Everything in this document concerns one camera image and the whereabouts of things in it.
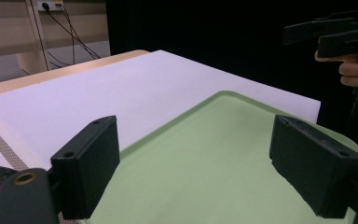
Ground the brown striped white cloth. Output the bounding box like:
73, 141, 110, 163
0, 105, 48, 175

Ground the light green tray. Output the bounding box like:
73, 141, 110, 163
80, 91, 358, 224

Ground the white sheet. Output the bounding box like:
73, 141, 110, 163
0, 49, 322, 171

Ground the black cable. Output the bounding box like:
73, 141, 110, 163
59, 4, 76, 65
42, 2, 102, 60

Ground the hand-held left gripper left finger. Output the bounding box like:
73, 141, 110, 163
49, 115, 121, 220

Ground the white wall socket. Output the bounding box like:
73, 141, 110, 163
36, 0, 65, 12

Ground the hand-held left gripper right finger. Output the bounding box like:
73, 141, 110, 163
268, 114, 358, 219

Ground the white post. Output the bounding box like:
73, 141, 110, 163
16, 0, 50, 75

